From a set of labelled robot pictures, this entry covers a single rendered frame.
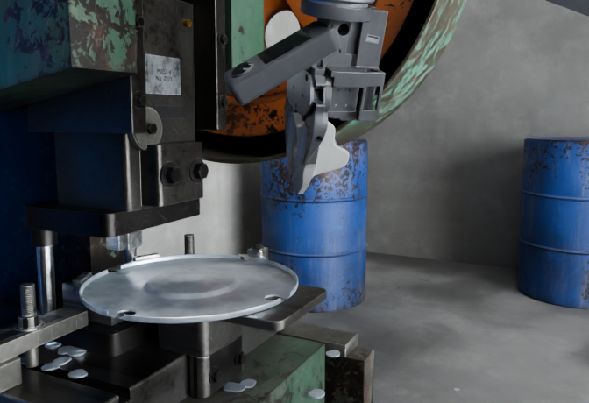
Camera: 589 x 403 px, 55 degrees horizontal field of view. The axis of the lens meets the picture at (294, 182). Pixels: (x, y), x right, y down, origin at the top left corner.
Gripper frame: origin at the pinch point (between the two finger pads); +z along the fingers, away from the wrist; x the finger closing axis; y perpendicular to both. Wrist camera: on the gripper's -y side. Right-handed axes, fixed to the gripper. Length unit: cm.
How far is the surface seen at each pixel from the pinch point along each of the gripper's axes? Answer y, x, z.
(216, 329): -7.2, 2.8, 22.3
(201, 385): -9.5, -0.5, 28.1
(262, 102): 9.8, 44.5, 4.8
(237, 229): 59, 220, 137
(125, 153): -17.4, 13.9, 1.8
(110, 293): -19.8, 9.0, 19.4
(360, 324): 100, 136, 146
